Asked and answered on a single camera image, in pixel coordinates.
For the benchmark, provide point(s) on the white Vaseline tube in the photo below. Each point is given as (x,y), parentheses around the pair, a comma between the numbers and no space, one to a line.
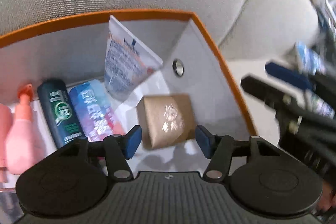
(128,61)

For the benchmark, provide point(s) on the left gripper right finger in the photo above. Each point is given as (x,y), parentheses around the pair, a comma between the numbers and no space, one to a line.
(259,176)

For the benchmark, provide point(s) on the orange cardboard box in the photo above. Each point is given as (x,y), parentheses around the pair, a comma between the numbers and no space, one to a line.
(72,49)

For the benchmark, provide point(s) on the stack of magazines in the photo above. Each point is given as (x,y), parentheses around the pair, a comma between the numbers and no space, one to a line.
(326,15)

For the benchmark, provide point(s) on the person's right hand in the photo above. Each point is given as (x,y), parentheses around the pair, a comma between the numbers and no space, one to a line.
(327,199)

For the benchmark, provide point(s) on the pink cylindrical cup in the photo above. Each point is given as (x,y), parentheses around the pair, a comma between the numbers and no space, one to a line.
(6,121)

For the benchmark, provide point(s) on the blue pink snack packet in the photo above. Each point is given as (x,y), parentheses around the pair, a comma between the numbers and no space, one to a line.
(94,111)

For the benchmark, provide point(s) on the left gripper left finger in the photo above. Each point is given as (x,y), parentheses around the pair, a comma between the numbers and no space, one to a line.
(78,176)

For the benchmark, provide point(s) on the brown gold-printed box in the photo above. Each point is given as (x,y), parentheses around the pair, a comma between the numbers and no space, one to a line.
(165,120)

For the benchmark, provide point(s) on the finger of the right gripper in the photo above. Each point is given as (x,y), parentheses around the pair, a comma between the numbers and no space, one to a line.
(289,76)

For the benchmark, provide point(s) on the pink pump bottle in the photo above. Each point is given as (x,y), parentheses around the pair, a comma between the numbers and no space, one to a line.
(24,146)

